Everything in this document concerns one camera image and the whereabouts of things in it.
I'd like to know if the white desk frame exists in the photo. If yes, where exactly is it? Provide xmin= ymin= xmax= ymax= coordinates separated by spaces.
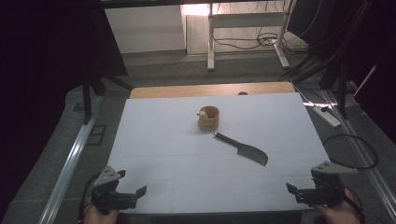
xmin=206 ymin=0 xmax=295 ymax=72

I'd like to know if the right hand-held gripper cable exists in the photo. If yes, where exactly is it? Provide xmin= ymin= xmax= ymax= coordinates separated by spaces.
xmin=342 ymin=186 xmax=366 ymax=224

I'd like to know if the aluminium rail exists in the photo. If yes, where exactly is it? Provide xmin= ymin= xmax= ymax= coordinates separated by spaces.
xmin=321 ymin=89 xmax=396 ymax=220
xmin=38 ymin=94 xmax=105 ymax=224

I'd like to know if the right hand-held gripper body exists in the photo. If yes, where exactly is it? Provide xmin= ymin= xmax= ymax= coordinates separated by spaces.
xmin=296 ymin=161 xmax=359 ymax=208

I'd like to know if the person's right hand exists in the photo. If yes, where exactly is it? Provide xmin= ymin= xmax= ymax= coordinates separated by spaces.
xmin=314 ymin=189 xmax=362 ymax=224

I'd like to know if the dark kitchen knife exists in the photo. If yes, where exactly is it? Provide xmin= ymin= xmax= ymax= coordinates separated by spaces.
xmin=213 ymin=132 xmax=269 ymax=167

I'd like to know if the wooden cup with small figure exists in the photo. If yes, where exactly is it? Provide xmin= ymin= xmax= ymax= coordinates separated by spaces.
xmin=196 ymin=105 xmax=220 ymax=132

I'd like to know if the hand-held gripper cable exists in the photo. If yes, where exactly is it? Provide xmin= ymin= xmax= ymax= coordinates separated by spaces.
xmin=78 ymin=172 xmax=104 ymax=224
xmin=342 ymin=186 xmax=366 ymax=224

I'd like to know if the tangle of black floor cables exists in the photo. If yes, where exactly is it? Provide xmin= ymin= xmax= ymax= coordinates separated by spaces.
xmin=213 ymin=31 xmax=309 ymax=57

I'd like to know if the white power strip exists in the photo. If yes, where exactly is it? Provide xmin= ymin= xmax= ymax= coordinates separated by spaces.
xmin=312 ymin=105 xmax=342 ymax=129

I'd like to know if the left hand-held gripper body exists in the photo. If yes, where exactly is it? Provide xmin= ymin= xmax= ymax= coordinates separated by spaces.
xmin=90 ymin=165 xmax=138 ymax=216

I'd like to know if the wooden table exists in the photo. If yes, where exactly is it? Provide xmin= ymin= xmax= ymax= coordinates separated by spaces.
xmin=129 ymin=81 xmax=296 ymax=100

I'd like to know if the black metal stand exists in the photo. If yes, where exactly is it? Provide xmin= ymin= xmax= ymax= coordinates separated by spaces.
xmin=320 ymin=62 xmax=350 ymax=120
xmin=81 ymin=74 xmax=134 ymax=125

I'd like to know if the black curtain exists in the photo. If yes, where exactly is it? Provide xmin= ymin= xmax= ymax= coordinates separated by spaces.
xmin=0 ymin=0 xmax=129 ymax=216
xmin=286 ymin=0 xmax=396 ymax=144

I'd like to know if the black looped cable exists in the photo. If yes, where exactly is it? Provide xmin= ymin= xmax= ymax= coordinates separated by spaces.
xmin=321 ymin=133 xmax=379 ymax=171

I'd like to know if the person's left hand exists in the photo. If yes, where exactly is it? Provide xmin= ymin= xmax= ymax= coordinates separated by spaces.
xmin=82 ymin=203 xmax=121 ymax=224

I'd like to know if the left hand-held gripper cable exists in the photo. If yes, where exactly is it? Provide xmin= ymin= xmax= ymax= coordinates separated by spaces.
xmin=78 ymin=172 xmax=104 ymax=224

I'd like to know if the white board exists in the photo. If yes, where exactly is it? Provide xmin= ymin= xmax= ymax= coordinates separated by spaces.
xmin=106 ymin=91 xmax=332 ymax=216

